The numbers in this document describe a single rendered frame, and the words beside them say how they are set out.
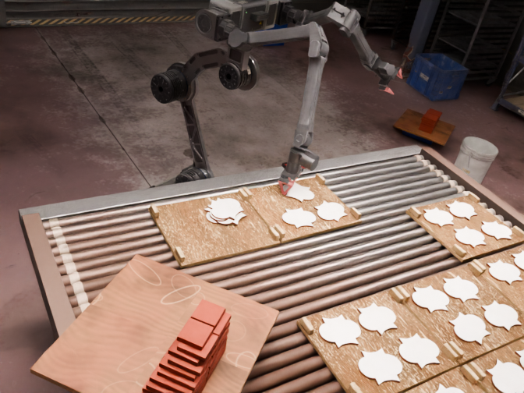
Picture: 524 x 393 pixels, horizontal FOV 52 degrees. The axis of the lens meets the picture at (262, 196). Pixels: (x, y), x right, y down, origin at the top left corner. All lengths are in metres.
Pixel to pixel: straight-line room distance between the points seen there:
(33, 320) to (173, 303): 1.48
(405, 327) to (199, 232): 0.82
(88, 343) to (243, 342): 0.42
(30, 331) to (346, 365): 1.75
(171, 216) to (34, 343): 1.12
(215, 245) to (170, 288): 0.39
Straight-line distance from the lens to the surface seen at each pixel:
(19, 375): 2.82
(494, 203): 2.80
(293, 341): 1.78
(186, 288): 1.69
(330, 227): 2.23
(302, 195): 2.36
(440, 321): 2.02
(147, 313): 1.62
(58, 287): 1.83
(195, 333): 1.35
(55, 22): 6.68
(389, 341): 1.86
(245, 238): 2.06
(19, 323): 3.02
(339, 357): 1.76
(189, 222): 2.10
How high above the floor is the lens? 2.25
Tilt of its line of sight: 35 degrees down
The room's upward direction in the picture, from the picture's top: 12 degrees clockwise
